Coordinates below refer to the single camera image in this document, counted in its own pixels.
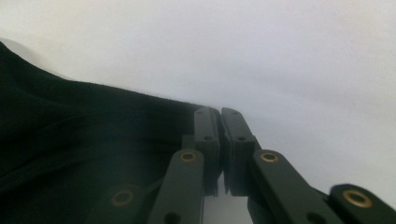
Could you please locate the black cloth garment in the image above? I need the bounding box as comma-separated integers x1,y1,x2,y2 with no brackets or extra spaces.
0,41,206,224

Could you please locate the white table mat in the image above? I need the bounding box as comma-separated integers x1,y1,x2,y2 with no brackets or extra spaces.
0,0,396,224

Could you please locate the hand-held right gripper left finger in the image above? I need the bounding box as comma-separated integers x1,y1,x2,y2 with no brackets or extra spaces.
193,106,223,197

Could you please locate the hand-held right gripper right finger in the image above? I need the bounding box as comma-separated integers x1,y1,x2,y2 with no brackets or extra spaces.
219,106,258,197

